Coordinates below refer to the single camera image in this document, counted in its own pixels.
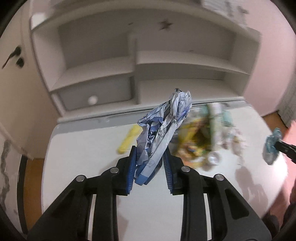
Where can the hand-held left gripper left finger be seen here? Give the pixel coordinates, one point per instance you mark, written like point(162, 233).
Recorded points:
point(130, 171)

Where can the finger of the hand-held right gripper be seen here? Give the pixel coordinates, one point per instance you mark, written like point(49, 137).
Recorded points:
point(285, 148)

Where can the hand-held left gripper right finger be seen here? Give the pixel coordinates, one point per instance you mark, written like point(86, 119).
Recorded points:
point(167, 171)

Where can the light blue wrapper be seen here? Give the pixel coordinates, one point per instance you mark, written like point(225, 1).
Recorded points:
point(269, 148)

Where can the blue white wrapper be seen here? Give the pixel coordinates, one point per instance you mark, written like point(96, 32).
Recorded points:
point(161, 120)

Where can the yellow wrapper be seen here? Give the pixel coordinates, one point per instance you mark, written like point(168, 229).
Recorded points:
point(129, 139)

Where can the yellow snack bag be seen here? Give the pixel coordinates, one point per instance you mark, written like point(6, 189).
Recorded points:
point(192, 139)

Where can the silver foil wrapper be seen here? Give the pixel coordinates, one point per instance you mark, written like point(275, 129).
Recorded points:
point(212, 160)

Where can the green white packet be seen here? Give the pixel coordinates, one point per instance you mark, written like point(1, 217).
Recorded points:
point(216, 120)

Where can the white drawer with round knob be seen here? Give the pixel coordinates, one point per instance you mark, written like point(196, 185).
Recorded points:
point(104, 90)

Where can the white shelf unit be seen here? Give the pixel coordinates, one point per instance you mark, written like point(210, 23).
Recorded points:
point(185, 60)

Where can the white door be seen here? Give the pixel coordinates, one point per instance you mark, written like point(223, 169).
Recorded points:
point(23, 104)

